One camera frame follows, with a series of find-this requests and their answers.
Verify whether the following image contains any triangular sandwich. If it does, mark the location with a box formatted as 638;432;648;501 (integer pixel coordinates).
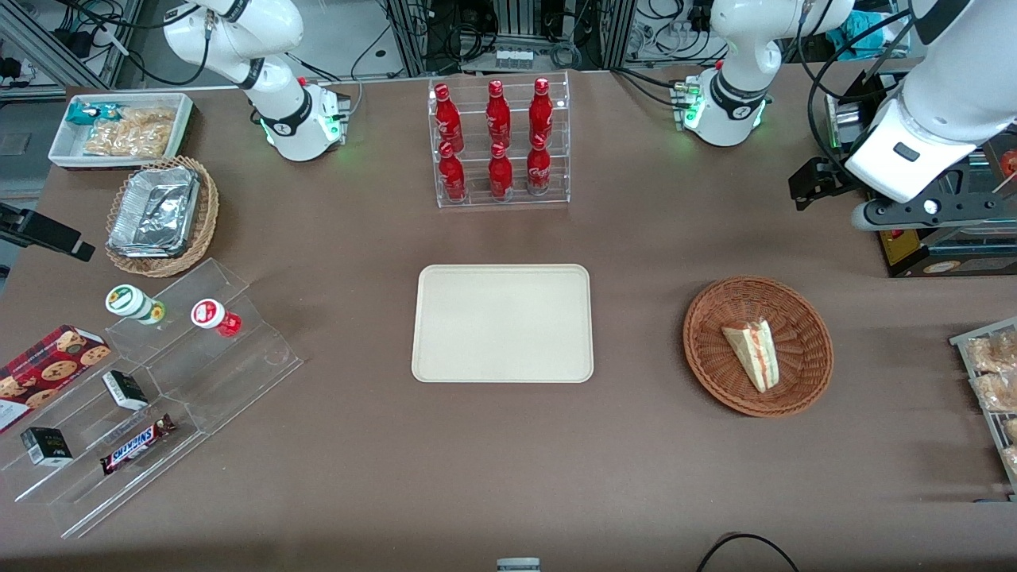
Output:
721;319;781;394

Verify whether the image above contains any round brown wicker basket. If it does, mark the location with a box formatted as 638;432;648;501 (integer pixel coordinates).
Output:
683;275;834;419

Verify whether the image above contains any beige rectangular tray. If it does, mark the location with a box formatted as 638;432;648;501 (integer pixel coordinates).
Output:
411;264;595;385

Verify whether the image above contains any tan oval wicker basket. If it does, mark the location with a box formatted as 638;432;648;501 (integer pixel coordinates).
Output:
105;155;220;279

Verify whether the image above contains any black food warmer machine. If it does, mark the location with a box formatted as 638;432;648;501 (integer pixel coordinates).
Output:
825;70;1017;279

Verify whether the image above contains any red cola bottle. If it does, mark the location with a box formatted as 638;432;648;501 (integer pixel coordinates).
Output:
485;79;512;149
439;141;467;203
529;77;554;147
488;142;514;200
434;83;464;153
526;133;551;196

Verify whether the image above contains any clear acrylic bottle rack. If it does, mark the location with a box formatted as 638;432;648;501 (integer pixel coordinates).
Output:
427;71;572;210

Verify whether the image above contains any red bottle with white cap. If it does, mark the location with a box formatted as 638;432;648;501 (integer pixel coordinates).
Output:
191;298;243;338

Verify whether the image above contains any clear acrylic stepped stand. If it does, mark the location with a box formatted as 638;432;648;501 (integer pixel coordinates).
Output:
0;257;305;541

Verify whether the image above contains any silver foil container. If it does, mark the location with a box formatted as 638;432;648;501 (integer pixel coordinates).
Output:
107;164;201;259

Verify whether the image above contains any clear bag of chips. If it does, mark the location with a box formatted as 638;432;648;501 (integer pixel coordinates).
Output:
82;106;177;158

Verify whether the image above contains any green capped white bottle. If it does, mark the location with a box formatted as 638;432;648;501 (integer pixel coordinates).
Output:
105;284;167;326

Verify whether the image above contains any small black box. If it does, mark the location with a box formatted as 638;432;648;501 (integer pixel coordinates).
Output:
102;369;150;412
20;426;74;467

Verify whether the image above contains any Snickers chocolate bar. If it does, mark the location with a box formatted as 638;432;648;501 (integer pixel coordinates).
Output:
99;413;176;477

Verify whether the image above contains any teal snack packet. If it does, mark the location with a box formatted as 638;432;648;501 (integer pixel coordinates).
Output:
65;102;120;128

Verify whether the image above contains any white rectangular snack bin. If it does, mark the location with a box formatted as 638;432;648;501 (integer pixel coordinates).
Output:
48;92;195;171

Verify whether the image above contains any red cookie box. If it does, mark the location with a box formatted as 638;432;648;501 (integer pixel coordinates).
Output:
0;324;113;435

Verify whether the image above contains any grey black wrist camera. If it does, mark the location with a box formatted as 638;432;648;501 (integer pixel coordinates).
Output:
851;191;1003;233

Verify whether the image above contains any grey wire tray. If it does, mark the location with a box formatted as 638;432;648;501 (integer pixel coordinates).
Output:
949;317;1017;502

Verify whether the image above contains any black cable loop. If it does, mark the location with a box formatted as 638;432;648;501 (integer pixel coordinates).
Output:
696;531;801;572

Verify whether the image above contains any black flat bracket device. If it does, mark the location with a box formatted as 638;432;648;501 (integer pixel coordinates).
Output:
0;202;96;263

